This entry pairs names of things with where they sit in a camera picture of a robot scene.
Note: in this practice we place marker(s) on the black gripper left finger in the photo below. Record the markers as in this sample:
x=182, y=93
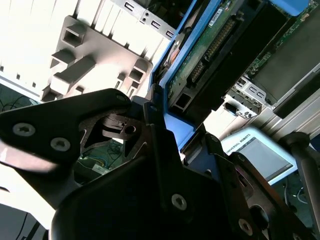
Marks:
x=45, y=120

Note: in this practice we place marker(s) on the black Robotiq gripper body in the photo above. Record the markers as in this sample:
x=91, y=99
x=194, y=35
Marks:
x=120, y=210

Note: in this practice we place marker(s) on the hard disk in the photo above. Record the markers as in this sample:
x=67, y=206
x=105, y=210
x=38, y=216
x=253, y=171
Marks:
x=225, y=62

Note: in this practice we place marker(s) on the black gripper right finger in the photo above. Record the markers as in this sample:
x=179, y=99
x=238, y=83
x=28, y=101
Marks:
x=240, y=190

